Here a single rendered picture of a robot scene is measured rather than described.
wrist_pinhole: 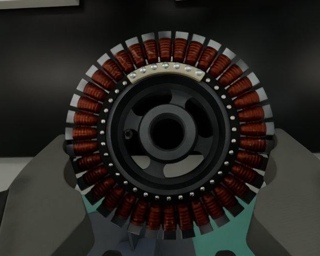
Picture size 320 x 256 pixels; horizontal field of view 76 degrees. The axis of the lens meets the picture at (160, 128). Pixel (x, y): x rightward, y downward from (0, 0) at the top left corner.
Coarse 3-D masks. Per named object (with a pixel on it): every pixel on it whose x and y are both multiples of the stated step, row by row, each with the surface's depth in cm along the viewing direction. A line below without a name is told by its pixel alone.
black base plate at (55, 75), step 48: (96, 0) 20; (144, 0) 20; (192, 0) 19; (240, 0) 19; (288, 0) 19; (0, 48) 20; (48, 48) 20; (96, 48) 19; (240, 48) 19; (288, 48) 19; (0, 96) 20; (48, 96) 19; (288, 96) 18; (0, 144) 19
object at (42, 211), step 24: (48, 144) 11; (24, 168) 9; (48, 168) 9; (72, 168) 10; (24, 192) 8; (48, 192) 8; (72, 192) 8; (24, 216) 7; (48, 216) 7; (72, 216) 7; (0, 240) 6; (24, 240) 6; (48, 240) 6; (72, 240) 6
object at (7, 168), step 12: (132, 156) 21; (144, 156) 21; (192, 156) 21; (264, 156) 20; (0, 168) 21; (12, 168) 21; (144, 168) 21; (168, 168) 21; (180, 168) 21; (192, 168) 20; (0, 180) 21; (12, 180) 21; (84, 192) 21
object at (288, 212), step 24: (288, 144) 10; (288, 168) 8; (312, 168) 8; (264, 192) 7; (288, 192) 7; (312, 192) 7; (264, 216) 6; (288, 216) 6; (312, 216) 6; (264, 240) 6; (288, 240) 6; (312, 240) 6
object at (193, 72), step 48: (144, 48) 11; (192, 48) 11; (96, 96) 11; (144, 96) 13; (192, 96) 13; (240, 96) 11; (96, 144) 11; (144, 144) 12; (192, 144) 11; (240, 144) 11; (96, 192) 10; (144, 192) 11; (192, 192) 10; (240, 192) 10
